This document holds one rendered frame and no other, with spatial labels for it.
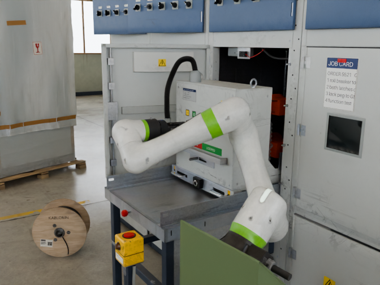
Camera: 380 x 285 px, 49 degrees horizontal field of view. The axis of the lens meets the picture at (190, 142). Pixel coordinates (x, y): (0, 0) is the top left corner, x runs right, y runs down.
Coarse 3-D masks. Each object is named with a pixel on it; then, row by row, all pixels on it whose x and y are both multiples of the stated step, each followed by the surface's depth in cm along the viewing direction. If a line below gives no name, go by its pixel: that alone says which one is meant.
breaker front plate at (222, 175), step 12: (180, 84) 221; (192, 84) 212; (180, 96) 223; (204, 96) 205; (216, 96) 197; (228, 96) 190; (180, 108) 224; (192, 108) 215; (204, 108) 206; (180, 120) 226; (216, 144) 202; (228, 144) 194; (180, 156) 230; (192, 156) 220; (216, 156) 203; (228, 156) 195; (192, 168) 221; (204, 168) 212; (216, 168) 204; (228, 168) 196; (216, 180) 205; (228, 180) 197
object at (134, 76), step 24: (120, 48) 227; (144, 48) 231; (168, 48) 237; (192, 48) 242; (120, 72) 229; (144, 72) 234; (168, 72) 240; (120, 96) 232; (144, 96) 237; (120, 168) 241
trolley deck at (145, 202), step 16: (112, 192) 213; (128, 192) 213; (144, 192) 214; (160, 192) 214; (176, 192) 214; (192, 192) 215; (208, 192) 215; (128, 208) 198; (144, 208) 193; (160, 208) 193; (240, 208) 195; (144, 224) 185; (176, 224) 176; (192, 224) 178; (208, 224) 183; (224, 224) 189
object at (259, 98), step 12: (204, 84) 204; (216, 84) 208; (228, 84) 209; (240, 84) 209; (240, 96) 187; (252, 96) 191; (264, 96) 195; (252, 108) 193; (264, 108) 197; (264, 120) 198; (264, 132) 200; (264, 144) 201; (264, 156) 203; (240, 180) 197; (276, 180) 211
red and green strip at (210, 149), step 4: (200, 144) 213; (204, 144) 210; (200, 148) 213; (204, 148) 210; (208, 148) 207; (212, 148) 204; (216, 148) 202; (212, 152) 205; (216, 152) 202; (220, 152) 200
